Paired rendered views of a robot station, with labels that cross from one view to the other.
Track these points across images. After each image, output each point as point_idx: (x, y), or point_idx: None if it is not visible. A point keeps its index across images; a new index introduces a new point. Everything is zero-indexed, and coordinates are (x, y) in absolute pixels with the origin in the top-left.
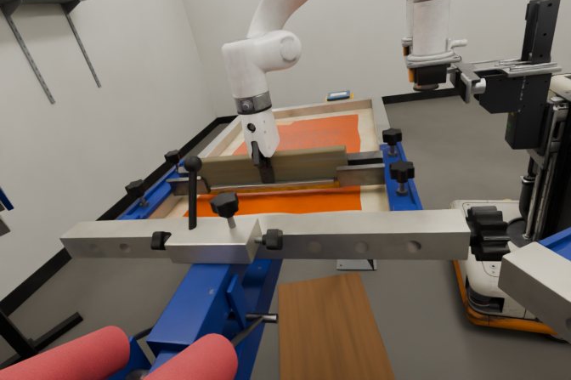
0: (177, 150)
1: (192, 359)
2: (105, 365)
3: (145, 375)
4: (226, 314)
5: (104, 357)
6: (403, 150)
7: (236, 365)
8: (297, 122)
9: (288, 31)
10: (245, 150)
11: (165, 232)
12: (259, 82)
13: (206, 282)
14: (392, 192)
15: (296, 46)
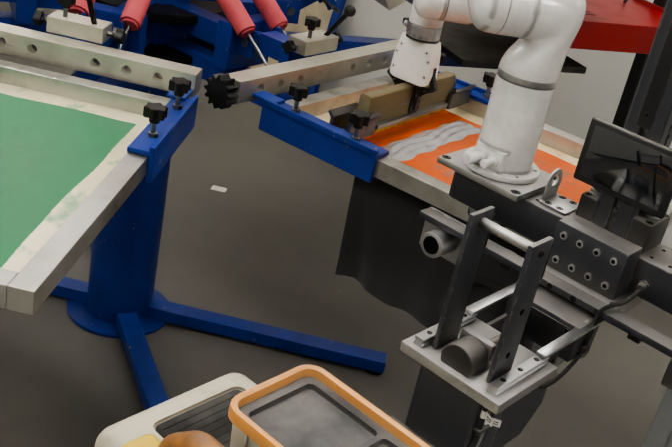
0: (494, 76)
1: (239, 8)
2: (267, 17)
3: None
4: (277, 57)
5: (269, 15)
6: (349, 138)
7: (239, 32)
8: None
9: None
10: (537, 155)
11: (336, 35)
12: (412, 11)
13: None
14: (302, 112)
15: None
